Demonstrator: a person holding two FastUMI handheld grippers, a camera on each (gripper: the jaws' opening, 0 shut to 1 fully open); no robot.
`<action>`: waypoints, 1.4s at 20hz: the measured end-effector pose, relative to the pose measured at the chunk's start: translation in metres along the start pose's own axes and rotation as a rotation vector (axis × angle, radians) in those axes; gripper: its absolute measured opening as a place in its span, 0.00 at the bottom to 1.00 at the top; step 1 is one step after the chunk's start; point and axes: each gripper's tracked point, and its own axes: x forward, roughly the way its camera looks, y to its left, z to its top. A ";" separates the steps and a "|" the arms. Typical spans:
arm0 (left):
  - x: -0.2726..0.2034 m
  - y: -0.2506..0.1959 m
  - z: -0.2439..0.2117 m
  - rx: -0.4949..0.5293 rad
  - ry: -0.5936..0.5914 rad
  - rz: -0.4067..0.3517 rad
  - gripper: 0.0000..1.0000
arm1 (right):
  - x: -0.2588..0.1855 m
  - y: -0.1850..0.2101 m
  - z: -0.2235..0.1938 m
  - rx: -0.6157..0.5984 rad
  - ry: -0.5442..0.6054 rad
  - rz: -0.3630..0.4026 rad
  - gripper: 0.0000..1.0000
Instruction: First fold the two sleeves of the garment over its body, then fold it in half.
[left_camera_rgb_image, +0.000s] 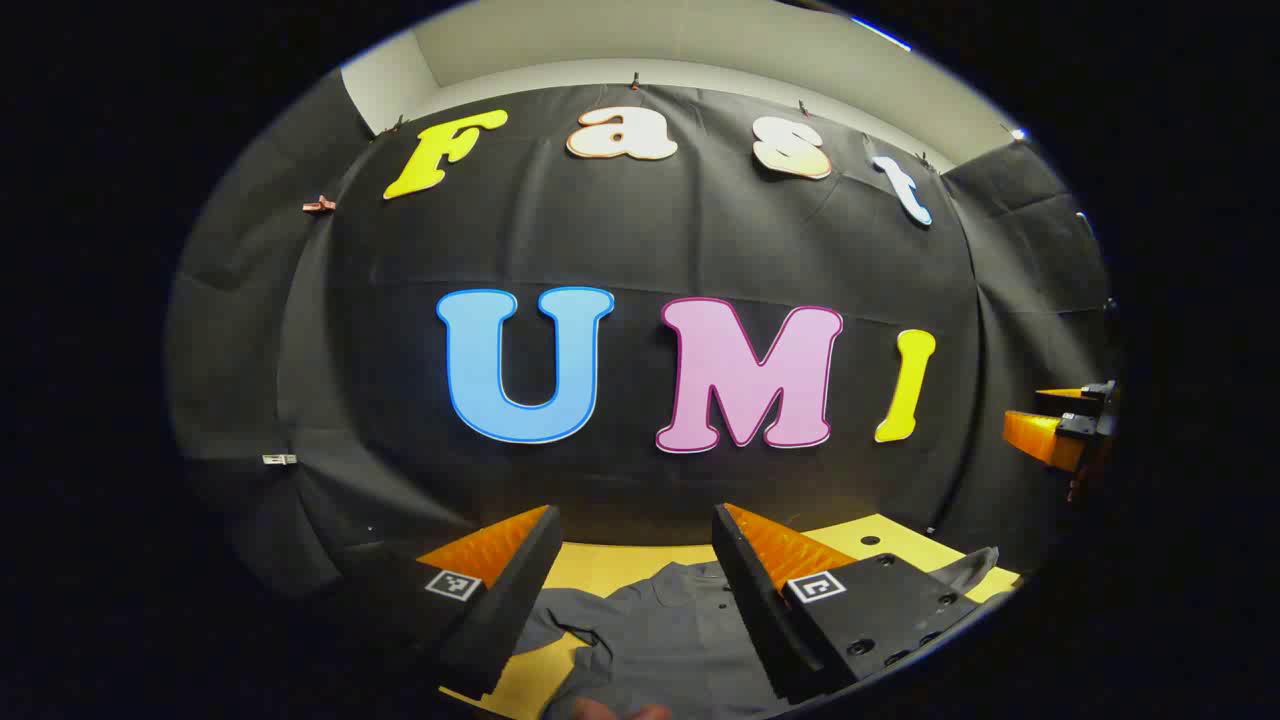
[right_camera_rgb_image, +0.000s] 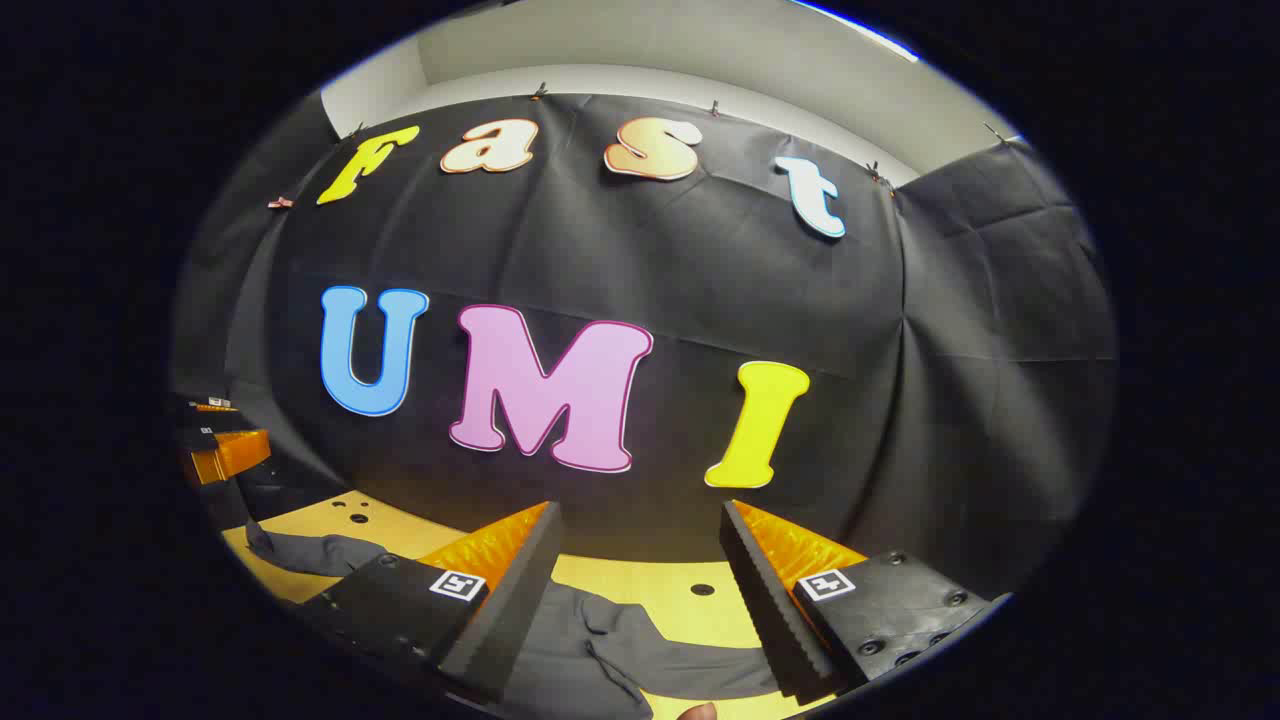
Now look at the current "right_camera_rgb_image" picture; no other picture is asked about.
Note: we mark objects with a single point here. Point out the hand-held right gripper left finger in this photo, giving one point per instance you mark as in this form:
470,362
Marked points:
500,620

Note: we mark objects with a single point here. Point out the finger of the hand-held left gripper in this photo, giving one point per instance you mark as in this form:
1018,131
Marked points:
232,455
212,412

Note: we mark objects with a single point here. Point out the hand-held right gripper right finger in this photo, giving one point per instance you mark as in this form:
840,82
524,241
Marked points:
765,610

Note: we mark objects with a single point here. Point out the dark grey shirt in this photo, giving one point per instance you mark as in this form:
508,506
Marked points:
590,640

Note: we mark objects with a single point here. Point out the black backdrop cloth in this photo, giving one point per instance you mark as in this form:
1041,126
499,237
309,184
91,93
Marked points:
700,280

